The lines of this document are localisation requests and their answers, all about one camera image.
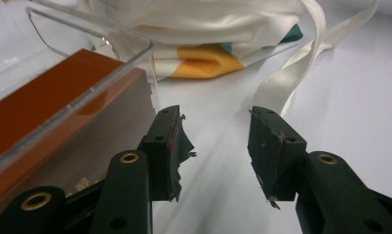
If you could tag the clear plastic box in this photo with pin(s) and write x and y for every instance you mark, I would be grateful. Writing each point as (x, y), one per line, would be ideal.
(8, 68)

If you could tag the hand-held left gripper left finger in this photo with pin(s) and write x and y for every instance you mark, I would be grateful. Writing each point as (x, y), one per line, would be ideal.
(161, 156)

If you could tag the white tote bag coloured blotches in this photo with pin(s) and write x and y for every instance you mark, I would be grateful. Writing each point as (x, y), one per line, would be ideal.
(216, 26)

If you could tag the white table mat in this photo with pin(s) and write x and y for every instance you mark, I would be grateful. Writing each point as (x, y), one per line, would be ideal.
(346, 113)

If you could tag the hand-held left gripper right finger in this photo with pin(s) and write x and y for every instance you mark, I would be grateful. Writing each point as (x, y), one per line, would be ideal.
(270, 156)

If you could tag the brown drink carton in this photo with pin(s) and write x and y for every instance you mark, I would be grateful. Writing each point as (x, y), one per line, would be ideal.
(38, 107)

